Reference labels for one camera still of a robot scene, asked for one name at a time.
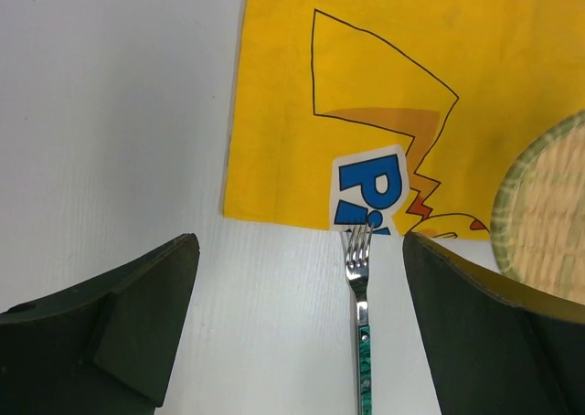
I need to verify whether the fork with green handle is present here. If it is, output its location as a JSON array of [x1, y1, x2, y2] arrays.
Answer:
[[345, 222, 373, 415]]

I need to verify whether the yellow cartoon print cloth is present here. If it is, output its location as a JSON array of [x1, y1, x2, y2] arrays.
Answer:
[[223, 0, 584, 240]]

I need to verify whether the round woven bamboo mat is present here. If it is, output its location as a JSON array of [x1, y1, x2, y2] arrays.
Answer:
[[490, 112, 584, 303]]

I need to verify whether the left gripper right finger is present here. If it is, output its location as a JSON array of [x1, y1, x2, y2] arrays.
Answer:
[[403, 233, 584, 414]]

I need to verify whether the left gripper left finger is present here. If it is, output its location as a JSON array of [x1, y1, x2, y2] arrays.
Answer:
[[1, 233, 200, 414]]

